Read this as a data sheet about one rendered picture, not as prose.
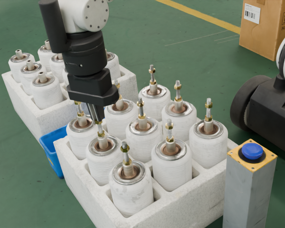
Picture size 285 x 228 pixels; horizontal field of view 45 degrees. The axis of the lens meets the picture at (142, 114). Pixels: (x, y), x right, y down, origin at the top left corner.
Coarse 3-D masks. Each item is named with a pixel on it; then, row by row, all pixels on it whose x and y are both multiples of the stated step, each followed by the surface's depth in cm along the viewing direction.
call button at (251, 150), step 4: (244, 144) 70; (248, 144) 70; (252, 144) 70; (256, 144) 70; (244, 148) 69; (248, 148) 69; (252, 148) 69; (256, 148) 69; (260, 148) 69; (244, 152) 68; (248, 152) 68; (252, 152) 68; (256, 152) 68; (260, 152) 68; (248, 156) 68; (252, 156) 67; (256, 156) 67; (260, 156) 68
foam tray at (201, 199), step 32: (64, 160) 96; (192, 160) 89; (224, 160) 88; (96, 192) 83; (160, 192) 81; (192, 192) 82; (224, 192) 91; (96, 224) 94; (128, 224) 75; (160, 224) 80; (192, 224) 90
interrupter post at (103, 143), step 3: (105, 135) 84; (99, 138) 84; (102, 138) 84; (105, 138) 84; (99, 141) 84; (102, 141) 84; (105, 141) 84; (99, 144) 85; (102, 144) 84; (105, 144) 85; (102, 147) 85; (105, 147) 85
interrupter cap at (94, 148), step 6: (96, 138) 88; (108, 138) 88; (114, 138) 87; (90, 144) 86; (96, 144) 86; (108, 144) 86; (114, 144) 86; (90, 150) 85; (96, 150) 85; (102, 150) 85; (108, 150) 84; (114, 150) 84; (102, 156) 83
